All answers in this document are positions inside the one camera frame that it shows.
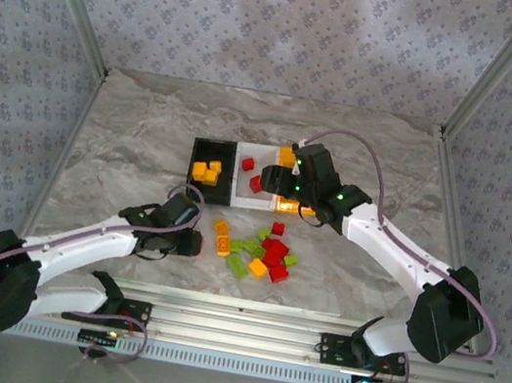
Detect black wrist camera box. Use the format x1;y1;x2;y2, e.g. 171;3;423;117
158;189;206;233
286;138;344;186

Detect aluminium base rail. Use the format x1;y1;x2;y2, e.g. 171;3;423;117
59;267;507;383

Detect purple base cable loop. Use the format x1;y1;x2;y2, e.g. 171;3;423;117
52;303;152;374
354;344;415;383

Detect white slotted cable duct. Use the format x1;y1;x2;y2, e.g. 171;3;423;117
5;312;360;383

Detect black rectangular container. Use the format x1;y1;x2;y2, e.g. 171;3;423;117
182;134;241;209

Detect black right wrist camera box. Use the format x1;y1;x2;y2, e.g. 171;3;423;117
286;138;344;186

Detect long green lego brick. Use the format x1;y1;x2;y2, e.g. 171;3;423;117
222;252;252;282

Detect orange rectangular container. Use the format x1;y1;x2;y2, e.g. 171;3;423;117
268;143;329;221

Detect aluminium frame side rail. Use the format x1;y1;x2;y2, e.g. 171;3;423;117
0;49;112;383

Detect orange lego brick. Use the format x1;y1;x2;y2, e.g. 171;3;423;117
213;234;235;259
245;257;271;281
211;217;232;238

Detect large red lego brick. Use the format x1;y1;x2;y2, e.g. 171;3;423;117
257;235;293;269

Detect white rectangular container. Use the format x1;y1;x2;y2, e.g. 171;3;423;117
225;138;290;216

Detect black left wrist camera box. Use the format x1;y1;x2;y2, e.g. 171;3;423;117
158;189;206;233

